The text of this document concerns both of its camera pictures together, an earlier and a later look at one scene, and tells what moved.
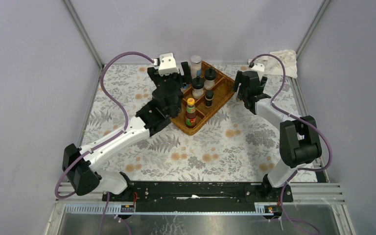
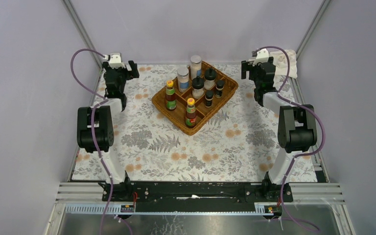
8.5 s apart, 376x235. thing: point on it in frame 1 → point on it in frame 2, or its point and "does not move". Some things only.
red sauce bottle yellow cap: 190,116 does not move
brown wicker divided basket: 207,92 does not move
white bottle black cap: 210,77 does not move
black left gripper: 165,78 → 131,69
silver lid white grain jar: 196,64 does not move
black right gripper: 238,80 → 244,69
